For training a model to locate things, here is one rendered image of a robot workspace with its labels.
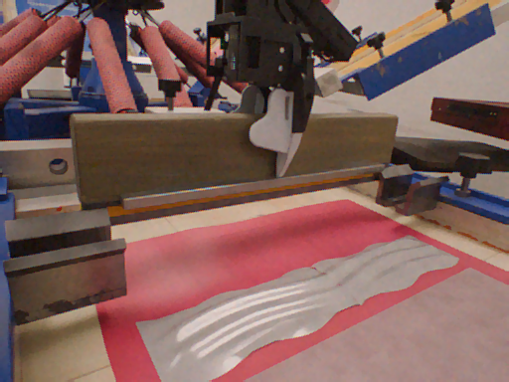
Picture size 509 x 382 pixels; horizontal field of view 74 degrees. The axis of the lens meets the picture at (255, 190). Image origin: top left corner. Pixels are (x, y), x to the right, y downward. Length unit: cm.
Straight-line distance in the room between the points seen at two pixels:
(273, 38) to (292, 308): 24
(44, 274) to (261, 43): 25
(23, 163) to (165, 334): 30
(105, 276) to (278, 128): 21
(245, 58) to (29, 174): 30
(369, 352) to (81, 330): 22
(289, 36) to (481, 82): 215
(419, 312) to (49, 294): 30
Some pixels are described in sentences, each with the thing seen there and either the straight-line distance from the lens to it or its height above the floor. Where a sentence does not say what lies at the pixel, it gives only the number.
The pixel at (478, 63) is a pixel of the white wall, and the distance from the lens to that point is 247.
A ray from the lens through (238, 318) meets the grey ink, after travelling 29.
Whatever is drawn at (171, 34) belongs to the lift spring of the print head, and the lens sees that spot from 101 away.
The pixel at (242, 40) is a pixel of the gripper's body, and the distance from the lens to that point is 32.
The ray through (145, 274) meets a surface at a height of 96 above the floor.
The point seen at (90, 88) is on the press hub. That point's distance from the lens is 108.
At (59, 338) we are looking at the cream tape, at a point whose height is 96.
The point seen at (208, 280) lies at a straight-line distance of 34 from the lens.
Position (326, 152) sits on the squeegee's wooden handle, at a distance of 43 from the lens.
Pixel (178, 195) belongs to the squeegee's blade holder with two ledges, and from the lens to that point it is 32.
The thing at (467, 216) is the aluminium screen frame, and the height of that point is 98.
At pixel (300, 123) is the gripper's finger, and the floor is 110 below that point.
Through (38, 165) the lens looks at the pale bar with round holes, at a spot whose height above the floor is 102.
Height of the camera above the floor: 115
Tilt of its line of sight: 19 degrees down
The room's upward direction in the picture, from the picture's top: 4 degrees clockwise
